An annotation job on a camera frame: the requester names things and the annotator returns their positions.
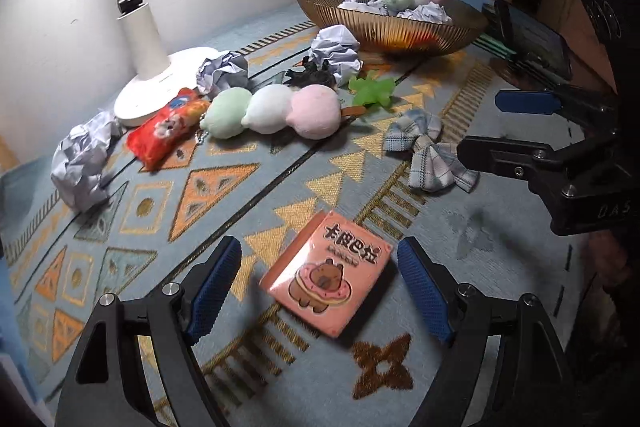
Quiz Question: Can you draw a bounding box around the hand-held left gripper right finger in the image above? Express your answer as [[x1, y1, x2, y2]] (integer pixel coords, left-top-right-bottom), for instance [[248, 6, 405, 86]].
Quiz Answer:
[[397, 236, 586, 427]]

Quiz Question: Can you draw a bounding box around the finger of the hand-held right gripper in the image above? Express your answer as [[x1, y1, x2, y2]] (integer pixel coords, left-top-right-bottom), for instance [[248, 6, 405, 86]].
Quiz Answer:
[[495, 88, 617, 132], [456, 127, 609, 204]]

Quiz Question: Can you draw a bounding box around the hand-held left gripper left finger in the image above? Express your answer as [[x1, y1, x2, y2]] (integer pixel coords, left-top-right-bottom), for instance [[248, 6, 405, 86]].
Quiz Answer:
[[55, 236, 243, 427]]

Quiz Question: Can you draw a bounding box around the plaid fabric bow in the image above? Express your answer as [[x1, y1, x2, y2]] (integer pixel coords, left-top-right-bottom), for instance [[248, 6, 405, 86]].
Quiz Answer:
[[382, 108, 481, 194]]

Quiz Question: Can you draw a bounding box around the pink capybara card pack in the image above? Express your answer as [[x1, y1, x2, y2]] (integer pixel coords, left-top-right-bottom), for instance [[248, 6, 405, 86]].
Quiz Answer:
[[260, 209, 396, 338]]

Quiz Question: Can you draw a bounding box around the large printed paper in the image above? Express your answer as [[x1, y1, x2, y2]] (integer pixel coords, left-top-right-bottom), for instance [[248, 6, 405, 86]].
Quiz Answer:
[[397, 3, 453, 25]]

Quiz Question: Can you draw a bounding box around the green translucent toy figure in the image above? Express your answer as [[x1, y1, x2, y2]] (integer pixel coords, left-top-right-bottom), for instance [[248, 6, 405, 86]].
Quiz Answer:
[[347, 74, 398, 110]]

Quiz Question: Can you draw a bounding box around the amber ribbed glass bowl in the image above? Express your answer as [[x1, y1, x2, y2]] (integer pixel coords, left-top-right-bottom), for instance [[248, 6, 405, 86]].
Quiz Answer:
[[294, 0, 490, 55]]

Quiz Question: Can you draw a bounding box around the red snack packet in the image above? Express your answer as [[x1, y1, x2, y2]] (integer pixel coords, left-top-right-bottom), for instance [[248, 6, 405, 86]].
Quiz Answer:
[[126, 88, 211, 172]]

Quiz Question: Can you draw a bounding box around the white paper ball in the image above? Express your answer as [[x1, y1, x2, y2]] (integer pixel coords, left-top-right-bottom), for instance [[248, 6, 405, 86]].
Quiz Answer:
[[309, 24, 363, 85], [196, 51, 249, 100], [50, 111, 123, 212], [337, 0, 386, 14]]

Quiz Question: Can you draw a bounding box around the pastel three-ball plush toy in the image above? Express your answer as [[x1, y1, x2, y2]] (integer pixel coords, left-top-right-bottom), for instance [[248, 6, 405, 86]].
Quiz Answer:
[[201, 83, 366, 142]]

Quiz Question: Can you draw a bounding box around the black toy figure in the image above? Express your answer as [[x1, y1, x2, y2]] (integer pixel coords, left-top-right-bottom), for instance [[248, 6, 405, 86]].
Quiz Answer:
[[284, 56, 338, 88]]

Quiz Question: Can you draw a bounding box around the black smartphone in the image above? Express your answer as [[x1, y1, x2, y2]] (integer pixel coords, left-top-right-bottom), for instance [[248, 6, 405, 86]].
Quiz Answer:
[[492, 0, 573, 80]]

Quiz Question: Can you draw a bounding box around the blue patterned woven mat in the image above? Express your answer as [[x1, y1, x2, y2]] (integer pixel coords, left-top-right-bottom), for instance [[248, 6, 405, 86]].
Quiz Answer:
[[0, 0, 616, 427]]

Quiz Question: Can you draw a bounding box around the white desk lamp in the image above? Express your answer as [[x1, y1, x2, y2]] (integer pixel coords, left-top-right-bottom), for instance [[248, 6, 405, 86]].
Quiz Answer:
[[100, 0, 223, 128]]

